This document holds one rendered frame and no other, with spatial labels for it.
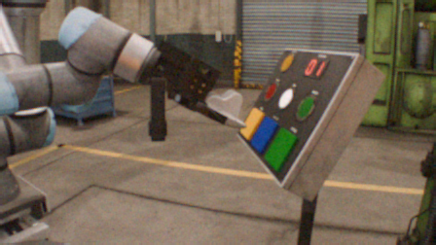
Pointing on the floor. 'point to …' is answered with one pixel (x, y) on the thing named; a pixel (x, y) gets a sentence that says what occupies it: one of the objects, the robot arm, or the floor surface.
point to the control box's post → (307, 221)
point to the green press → (401, 63)
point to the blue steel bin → (104, 101)
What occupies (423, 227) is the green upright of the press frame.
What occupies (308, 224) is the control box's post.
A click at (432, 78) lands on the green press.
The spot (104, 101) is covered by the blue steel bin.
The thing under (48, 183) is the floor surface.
